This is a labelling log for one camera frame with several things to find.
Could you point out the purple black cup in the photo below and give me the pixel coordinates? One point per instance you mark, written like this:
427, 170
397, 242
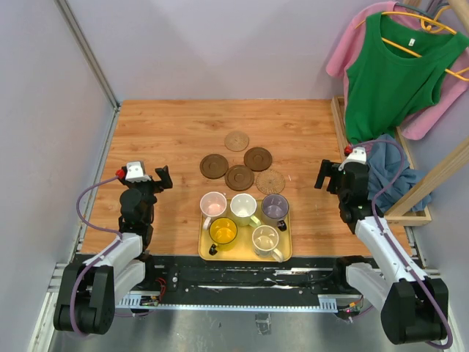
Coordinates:
275, 208

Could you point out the white cream cup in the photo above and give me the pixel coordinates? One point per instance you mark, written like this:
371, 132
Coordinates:
243, 208

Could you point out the yellow hanger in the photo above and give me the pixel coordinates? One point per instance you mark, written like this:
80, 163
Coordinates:
429, 25

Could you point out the pink cup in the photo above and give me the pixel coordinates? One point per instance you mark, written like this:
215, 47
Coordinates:
213, 206

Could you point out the yellow black cup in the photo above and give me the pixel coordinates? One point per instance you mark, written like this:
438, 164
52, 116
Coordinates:
223, 234

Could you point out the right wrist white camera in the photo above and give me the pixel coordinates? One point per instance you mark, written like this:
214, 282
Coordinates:
354, 155

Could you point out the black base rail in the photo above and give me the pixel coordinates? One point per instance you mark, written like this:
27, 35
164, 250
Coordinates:
298, 282

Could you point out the green tank top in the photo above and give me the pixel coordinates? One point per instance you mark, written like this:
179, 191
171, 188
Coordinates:
398, 72

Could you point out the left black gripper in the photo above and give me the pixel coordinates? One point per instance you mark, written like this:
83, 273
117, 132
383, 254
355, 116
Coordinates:
163, 175

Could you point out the woven coaster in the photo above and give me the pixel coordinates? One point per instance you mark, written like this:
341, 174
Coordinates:
270, 182
236, 141

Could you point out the woven coaster back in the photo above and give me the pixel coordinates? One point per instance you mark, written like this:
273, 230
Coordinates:
236, 141

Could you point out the wrist white camera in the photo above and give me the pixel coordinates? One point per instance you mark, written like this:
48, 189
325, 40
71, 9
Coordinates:
136, 172
354, 155

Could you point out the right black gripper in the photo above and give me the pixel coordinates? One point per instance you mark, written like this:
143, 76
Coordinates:
328, 169

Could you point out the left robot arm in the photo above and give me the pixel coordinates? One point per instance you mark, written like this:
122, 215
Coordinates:
90, 290

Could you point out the beige cup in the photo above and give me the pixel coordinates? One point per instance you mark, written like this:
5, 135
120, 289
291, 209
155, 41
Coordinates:
265, 241

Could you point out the yellow plastic tray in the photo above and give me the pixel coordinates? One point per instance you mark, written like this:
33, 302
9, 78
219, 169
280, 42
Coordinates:
243, 249

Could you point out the grey hanger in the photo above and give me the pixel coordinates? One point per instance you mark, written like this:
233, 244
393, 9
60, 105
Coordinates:
431, 9

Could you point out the wooden rack frame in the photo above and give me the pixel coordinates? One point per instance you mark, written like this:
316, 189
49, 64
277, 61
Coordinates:
401, 214

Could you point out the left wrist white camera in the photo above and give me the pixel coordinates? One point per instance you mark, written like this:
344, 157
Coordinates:
136, 172

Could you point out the woven coaster front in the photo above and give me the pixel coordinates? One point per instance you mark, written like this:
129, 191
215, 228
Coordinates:
270, 182

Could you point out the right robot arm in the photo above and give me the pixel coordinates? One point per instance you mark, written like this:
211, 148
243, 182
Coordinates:
413, 307

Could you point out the dark brown coaster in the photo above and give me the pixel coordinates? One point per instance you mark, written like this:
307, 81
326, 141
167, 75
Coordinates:
258, 159
239, 178
213, 166

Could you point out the pink t-shirt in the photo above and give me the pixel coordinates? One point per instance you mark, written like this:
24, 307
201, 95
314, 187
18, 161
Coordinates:
415, 126

